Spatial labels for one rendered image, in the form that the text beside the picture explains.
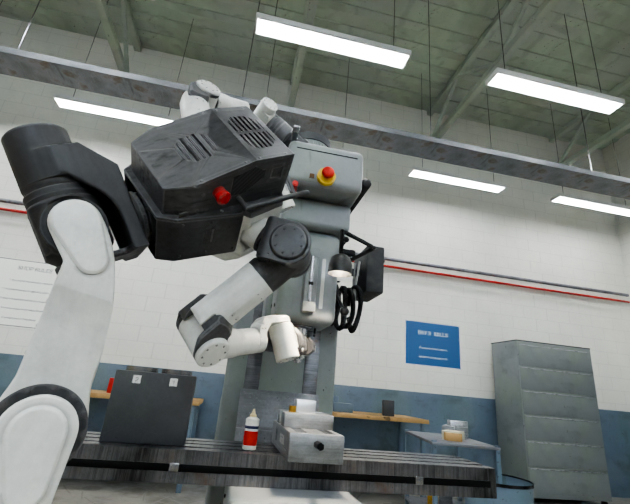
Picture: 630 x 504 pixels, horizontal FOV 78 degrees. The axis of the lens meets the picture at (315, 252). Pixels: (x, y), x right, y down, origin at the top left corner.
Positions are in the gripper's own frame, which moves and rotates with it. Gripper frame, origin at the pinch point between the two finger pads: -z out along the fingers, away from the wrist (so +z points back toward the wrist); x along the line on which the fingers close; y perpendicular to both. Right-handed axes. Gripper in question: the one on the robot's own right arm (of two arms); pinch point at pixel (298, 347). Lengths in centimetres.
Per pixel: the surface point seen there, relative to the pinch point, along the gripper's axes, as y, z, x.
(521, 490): 64, -181, -122
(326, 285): -19.9, 6.3, -8.8
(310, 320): -7.9, 7.1, -4.6
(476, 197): -331, -518, -190
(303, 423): 22.4, 7.2, -5.2
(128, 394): 18, 23, 42
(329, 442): 25.6, 16.5, -14.3
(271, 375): 8.9, -33.2, 16.8
